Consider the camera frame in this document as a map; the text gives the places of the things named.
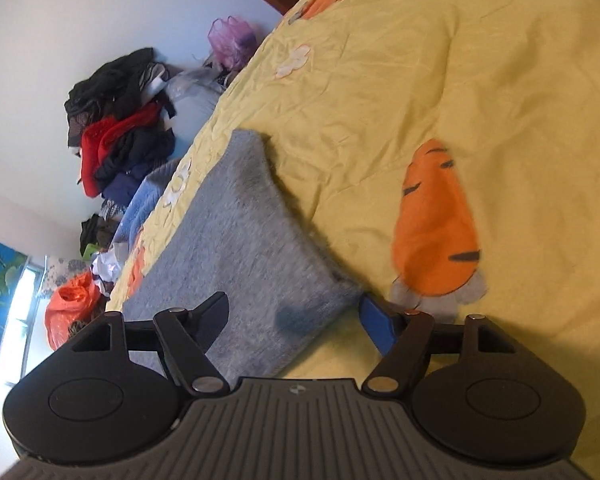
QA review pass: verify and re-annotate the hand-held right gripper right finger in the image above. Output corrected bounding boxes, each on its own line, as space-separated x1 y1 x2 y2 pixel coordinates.
358 294 519 395

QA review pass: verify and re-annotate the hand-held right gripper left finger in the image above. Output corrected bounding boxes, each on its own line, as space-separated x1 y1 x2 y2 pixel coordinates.
62 290 231 401

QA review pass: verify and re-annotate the grey sweater with navy sleeves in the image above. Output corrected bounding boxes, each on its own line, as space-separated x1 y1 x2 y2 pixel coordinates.
107 129 366 379

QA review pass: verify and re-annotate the pile of dark and red clothes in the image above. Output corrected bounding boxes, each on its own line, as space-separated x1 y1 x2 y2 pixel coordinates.
63 47 179 201

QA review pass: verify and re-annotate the white crumpled plastic bag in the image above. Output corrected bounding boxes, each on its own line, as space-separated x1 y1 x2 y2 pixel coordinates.
90 250 126 291

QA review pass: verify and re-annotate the leopard print cloth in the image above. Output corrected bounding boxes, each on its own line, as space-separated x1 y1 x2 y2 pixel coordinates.
67 317 99 341

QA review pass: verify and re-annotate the light blue knit garment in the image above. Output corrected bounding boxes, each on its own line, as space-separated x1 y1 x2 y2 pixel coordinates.
112 157 184 251

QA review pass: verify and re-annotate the dark green cloth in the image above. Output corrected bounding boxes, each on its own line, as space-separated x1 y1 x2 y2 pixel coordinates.
78 213 112 259

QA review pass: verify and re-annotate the orange plastic bag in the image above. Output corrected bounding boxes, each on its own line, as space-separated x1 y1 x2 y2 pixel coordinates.
43 272 104 352

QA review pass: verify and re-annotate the checked cloth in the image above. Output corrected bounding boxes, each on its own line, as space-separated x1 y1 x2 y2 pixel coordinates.
100 198 126 221

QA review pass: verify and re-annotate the floral pillow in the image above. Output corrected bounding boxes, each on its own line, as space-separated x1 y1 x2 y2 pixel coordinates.
42 255 89 291

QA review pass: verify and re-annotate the window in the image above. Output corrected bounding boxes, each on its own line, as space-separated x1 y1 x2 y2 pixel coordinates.
0 255 49 386

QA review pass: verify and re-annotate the clear plastic bag bundle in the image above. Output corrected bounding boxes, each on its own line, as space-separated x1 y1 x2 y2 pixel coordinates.
167 67 226 161

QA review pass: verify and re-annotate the yellow carrot print quilt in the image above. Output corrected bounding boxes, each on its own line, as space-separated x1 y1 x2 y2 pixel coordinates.
102 0 600 461

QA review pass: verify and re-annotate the pink plastic bag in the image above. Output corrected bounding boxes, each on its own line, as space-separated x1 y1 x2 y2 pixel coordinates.
207 16 259 72

